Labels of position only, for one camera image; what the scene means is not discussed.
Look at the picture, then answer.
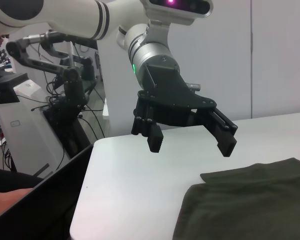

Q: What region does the white equipment cabinet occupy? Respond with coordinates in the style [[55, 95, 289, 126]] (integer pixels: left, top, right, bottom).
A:
[[0, 79, 72, 179]]

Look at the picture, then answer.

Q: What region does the bystander bare forearm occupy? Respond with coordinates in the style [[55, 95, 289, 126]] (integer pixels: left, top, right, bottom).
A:
[[0, 187, 34, 218]]

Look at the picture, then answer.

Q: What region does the black equipment stand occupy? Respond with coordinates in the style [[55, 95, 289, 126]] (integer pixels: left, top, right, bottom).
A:
[[41, 103, 93, 161]]

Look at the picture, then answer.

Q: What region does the dark green printed t-shirt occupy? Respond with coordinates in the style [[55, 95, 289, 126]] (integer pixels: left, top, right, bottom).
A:
[[173, 157, 300, 240]]

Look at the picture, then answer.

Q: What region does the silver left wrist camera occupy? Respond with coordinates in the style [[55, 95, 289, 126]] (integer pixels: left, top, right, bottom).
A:
[[139, 0, 214, 48]]

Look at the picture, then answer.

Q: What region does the black flat device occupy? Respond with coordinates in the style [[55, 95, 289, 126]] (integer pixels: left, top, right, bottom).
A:
[[0, 72, 28, 105]]

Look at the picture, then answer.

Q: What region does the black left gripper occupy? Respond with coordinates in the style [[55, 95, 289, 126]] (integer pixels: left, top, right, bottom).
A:
[[131, 61, 239, 158]]

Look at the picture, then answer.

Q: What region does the black box rim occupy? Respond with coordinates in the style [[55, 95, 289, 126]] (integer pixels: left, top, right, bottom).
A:
[[0, 144, 95, 240]]

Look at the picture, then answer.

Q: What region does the bystander black garment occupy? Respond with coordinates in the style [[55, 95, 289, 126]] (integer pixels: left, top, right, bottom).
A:
[[0, 166, 45, 195]]

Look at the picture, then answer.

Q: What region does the black cable tangle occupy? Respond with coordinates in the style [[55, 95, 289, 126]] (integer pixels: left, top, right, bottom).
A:
[[31, 73, 107, 121]]

